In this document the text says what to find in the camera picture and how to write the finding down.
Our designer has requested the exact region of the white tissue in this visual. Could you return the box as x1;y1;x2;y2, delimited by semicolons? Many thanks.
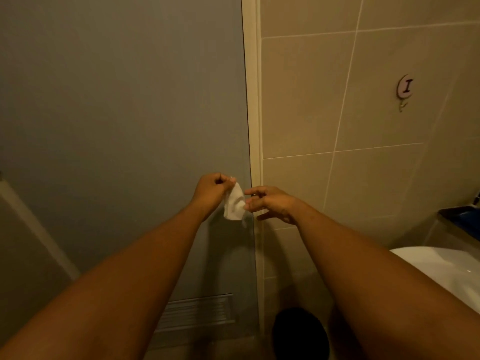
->
223;181;247;223

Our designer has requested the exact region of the person's left forearm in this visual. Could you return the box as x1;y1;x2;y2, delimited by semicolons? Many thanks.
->
0;201;216;360

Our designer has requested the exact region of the door vent grille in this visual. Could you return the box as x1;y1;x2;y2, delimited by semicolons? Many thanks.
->
154;294;236;333

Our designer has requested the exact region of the round wall hook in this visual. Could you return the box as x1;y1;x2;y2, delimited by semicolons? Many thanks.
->
397;74;414;113

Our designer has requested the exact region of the grey door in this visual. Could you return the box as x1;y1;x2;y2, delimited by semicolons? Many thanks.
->
0;0;260;351

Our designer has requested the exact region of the dark countertop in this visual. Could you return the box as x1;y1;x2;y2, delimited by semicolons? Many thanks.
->
438;191;480;242

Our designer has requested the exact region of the black trash bin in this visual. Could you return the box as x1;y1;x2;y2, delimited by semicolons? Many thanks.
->
271;307;331;360

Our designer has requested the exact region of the person's left hand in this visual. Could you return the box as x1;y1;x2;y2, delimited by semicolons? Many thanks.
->
191;173;238;222

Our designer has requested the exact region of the person's right hand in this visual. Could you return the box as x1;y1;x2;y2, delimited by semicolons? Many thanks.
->
244;186;301;226

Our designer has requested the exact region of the person's right forearm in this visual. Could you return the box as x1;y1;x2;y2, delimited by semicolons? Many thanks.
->
289;200;480;360

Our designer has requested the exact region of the white sink basin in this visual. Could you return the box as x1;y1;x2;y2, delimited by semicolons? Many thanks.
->
390;246;480;315

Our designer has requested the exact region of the cream door frame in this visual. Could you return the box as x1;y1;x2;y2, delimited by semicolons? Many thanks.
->
241;0;265;336

